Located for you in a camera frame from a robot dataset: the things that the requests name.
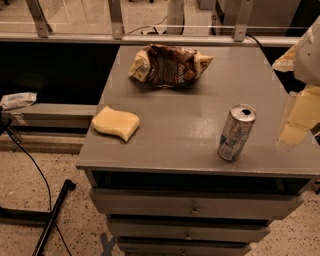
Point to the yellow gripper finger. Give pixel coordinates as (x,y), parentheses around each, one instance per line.
(302,114)
(285,63)

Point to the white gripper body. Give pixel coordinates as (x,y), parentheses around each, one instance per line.
(309,58)

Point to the brown chip bag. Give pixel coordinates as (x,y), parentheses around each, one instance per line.
(168,66)

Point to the silver redbull can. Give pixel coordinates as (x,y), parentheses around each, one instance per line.
(236,131)

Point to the grey drawer cabinet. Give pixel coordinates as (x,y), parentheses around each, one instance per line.
(166,190)

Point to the yellow sponge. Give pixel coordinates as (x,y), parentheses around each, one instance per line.
(118,123)

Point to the white wipes packet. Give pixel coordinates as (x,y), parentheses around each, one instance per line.
(18,100)

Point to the black stand leg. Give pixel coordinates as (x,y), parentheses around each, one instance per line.
(45,220)

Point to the metal window rail frame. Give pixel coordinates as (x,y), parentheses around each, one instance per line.
(179,22)

